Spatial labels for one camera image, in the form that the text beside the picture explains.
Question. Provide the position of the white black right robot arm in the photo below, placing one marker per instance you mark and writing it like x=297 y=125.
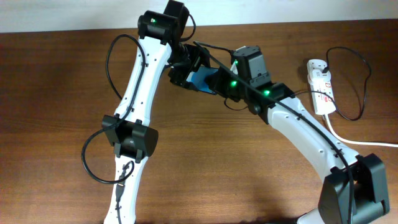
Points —
x=354 y=186

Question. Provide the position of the white USB charger adapter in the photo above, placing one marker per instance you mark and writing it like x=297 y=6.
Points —
x=318 y=76

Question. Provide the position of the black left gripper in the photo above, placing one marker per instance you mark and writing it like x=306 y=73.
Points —
x=179 y=77

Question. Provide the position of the blue Galaxy smartphone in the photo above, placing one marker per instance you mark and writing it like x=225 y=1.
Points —
x=198 y=79

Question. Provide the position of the white power strip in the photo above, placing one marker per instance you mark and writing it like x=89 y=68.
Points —
x=322 y=93

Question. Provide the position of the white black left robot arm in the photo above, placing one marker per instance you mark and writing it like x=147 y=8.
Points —
x=160 y=46

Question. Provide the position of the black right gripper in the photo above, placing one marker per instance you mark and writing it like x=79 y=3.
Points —
x=219 y=84

